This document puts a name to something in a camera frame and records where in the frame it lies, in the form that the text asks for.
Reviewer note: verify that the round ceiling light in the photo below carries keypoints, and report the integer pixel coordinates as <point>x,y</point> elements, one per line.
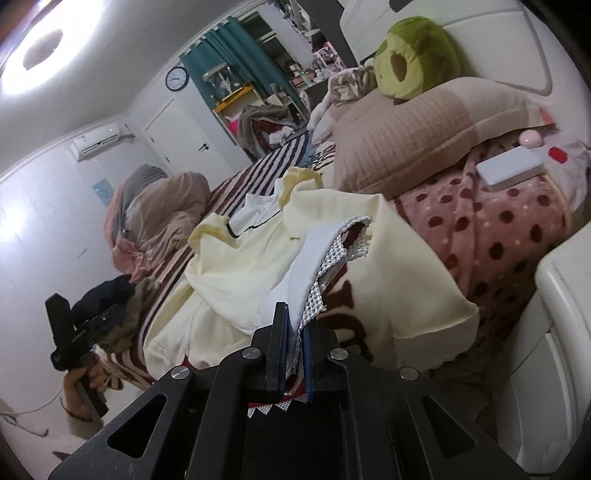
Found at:
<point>41,48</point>

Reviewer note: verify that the cream dress with white collar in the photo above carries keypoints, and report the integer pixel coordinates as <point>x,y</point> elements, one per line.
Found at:
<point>231,295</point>

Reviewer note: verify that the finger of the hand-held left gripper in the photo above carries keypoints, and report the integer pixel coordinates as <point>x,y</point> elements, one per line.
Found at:
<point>113,321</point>

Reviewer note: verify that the pink polka dot blanket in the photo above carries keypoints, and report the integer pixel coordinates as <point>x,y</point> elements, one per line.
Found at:
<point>503,249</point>

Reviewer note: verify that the round wall clock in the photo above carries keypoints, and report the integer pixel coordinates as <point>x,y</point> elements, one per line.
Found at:
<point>177,78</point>

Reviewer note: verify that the white nightstand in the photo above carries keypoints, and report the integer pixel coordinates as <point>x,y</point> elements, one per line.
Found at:
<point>554,350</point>

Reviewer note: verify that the blue wall sticker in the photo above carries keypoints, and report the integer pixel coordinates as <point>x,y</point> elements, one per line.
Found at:
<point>102,190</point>

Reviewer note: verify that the grey clothes heap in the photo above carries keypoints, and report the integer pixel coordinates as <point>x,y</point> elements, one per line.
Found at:
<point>263,124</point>

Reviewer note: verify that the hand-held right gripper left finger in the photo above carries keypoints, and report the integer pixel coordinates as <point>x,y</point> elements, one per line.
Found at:
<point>280,344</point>

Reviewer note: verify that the white air conditioner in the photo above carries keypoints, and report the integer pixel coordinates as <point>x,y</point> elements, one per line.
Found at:
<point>99,141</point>

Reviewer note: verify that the pink round gadget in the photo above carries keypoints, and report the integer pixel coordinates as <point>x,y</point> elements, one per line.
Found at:
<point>532,140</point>

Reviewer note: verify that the person's left hand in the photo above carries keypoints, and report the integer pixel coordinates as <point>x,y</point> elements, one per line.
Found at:
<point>76,392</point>

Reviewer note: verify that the white headboard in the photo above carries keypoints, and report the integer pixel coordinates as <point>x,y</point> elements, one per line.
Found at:
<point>498,41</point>

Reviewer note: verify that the pink cloth with red patch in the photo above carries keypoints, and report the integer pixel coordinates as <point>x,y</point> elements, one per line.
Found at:
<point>570,161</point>

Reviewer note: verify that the white rectangular box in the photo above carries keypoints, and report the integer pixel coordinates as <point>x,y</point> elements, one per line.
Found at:
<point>510,168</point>

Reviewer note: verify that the yellow framed shelf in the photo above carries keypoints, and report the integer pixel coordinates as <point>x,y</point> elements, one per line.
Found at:
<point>235,94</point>

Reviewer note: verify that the teal curtain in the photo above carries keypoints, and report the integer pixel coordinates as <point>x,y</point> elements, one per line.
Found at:
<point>231,44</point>

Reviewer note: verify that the beige quilted pillow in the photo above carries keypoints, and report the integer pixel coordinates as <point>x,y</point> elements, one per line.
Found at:
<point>429,134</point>

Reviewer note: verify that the green avocado plush toy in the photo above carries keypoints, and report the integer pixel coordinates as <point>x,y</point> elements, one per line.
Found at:
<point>415,55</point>

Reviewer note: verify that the white door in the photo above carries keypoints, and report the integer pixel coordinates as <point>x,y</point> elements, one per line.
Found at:
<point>180,134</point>

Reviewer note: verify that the striped blanket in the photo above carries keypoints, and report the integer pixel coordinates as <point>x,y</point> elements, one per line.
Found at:
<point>249,177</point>

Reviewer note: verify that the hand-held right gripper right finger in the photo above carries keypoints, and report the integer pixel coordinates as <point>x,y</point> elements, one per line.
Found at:
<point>307,364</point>

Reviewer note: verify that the beige duvet heap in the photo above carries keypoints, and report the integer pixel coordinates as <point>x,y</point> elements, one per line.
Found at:
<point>166,203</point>

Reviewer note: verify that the leopard print cloth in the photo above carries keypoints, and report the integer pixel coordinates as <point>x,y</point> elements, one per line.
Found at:
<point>351,83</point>

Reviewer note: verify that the dark clothes pile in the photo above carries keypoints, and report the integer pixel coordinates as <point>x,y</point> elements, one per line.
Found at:
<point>108,293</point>

